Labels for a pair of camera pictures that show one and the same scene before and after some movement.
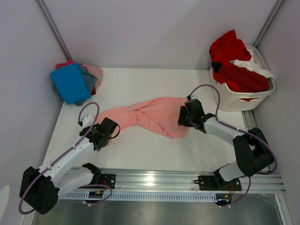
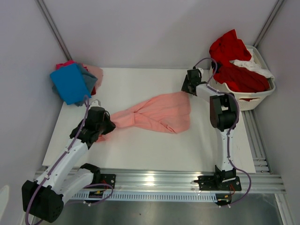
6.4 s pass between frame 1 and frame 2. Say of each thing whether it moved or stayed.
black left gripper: moved
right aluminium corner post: stayed
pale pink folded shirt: stayed
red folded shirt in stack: stayed
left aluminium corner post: stayed
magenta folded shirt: stayed
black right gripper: moved
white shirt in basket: stayed
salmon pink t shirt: moved
